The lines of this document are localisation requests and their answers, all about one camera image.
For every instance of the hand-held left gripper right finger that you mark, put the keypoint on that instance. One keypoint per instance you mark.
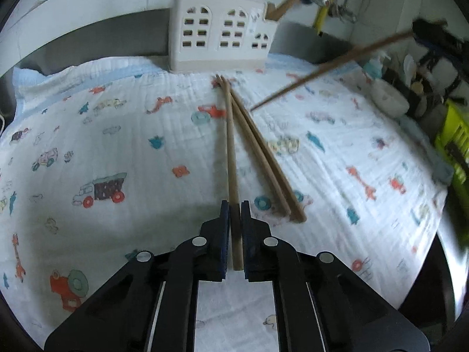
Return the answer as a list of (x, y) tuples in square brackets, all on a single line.
[(247, 234)]

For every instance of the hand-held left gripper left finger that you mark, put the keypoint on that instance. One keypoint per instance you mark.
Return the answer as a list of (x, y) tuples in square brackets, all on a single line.
[(223, 234)]

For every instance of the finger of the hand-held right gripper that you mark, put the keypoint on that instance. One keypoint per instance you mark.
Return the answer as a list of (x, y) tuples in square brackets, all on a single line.
[(428, 29)]

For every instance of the white plastic utensil holder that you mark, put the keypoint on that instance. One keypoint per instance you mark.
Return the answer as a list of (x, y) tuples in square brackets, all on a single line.
[(216, 18)]

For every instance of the white rice paddle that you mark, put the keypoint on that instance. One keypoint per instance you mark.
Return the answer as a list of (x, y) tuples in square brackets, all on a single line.
[(408, 64)]

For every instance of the black utensil pot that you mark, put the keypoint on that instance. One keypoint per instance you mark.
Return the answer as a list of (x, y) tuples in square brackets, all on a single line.
[(425, 106)]

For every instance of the white ceramic bowl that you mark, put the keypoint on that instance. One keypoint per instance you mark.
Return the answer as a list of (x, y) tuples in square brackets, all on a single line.
[(388, 97)]

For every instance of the lime green plastic rack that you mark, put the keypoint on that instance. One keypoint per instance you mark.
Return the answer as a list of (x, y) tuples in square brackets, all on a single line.
[(454, 135)]

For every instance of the printed white cloth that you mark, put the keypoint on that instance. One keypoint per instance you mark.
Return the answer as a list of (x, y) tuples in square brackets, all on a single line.
[(146, 209)]

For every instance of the metal water valve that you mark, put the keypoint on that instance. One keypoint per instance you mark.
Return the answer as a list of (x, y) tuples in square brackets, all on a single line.
[(344, 13)]

